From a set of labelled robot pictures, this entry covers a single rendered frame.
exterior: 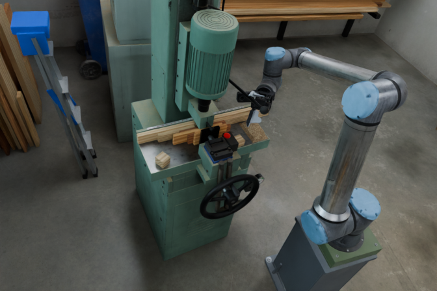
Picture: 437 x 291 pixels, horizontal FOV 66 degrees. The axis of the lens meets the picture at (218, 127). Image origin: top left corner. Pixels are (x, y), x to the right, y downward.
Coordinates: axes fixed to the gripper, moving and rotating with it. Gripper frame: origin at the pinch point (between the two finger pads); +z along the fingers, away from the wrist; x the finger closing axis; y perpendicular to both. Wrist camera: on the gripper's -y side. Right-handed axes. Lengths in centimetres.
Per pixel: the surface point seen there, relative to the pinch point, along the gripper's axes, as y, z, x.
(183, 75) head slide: -29.9, -0.2, -10.4
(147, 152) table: -37.4, 20.0, 19.3
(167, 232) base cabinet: -34, 14, 76
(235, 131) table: -8.2, -12.3, 19.5
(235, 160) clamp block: -0.3, 10.1, 18.6
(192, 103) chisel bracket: -26.7, -3.1, 3.9
